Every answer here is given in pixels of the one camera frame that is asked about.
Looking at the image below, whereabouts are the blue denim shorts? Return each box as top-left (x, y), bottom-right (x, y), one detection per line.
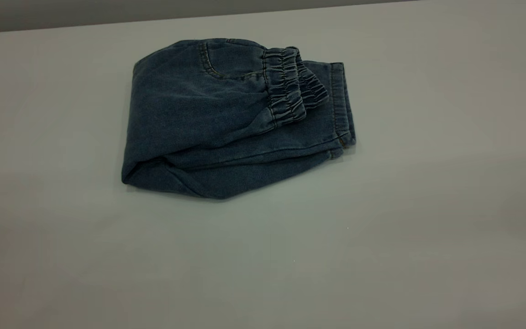
top-left (121, 38), bottom-right (357, 200)

